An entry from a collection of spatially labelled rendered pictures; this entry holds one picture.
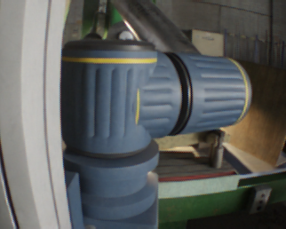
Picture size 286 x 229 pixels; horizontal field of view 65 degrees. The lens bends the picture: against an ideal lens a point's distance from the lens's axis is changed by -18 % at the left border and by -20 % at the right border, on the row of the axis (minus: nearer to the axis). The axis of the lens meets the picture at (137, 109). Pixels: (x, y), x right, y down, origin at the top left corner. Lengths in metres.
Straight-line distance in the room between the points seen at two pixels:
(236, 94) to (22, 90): 0.52
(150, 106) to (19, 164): 0.30
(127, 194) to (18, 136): 0.35
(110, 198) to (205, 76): 0.33
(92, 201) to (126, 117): 0.19
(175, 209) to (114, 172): 1.15
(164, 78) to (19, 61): 0.34
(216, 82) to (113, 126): 0.26
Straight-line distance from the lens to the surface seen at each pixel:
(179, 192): 1.53
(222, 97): 0.62
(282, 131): 1.87
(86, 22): 2.58
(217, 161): 1.67
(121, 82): 0.47
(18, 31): 0.26
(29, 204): 0.31
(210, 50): 6.22
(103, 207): 0.54
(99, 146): 0.50
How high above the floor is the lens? 1.56
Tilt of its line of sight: 15 degrees down
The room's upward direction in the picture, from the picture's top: 3 degrees clockwise
